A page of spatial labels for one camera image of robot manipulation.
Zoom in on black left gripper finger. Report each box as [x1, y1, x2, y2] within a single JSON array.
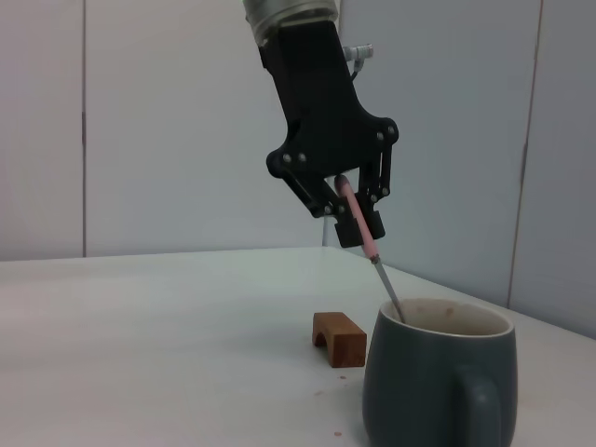
[[278, 166, 365, 250], [356, 137, 397, 240]]

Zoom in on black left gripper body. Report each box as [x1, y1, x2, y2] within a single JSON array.
[[258, 20, 400, 183]]

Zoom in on pink handled metal spoon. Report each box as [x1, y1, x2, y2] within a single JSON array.
[[334, 174, 406, 325]]

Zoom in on dark grey ceramic cup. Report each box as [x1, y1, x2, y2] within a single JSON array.
[[361, 297, 519, 447]]

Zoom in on arched wooden block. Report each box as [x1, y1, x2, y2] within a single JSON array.
[[310, 311, 368, 369]]

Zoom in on left gripper cable with connector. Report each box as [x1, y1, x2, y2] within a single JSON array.
[[342, 42, 374, 79]]

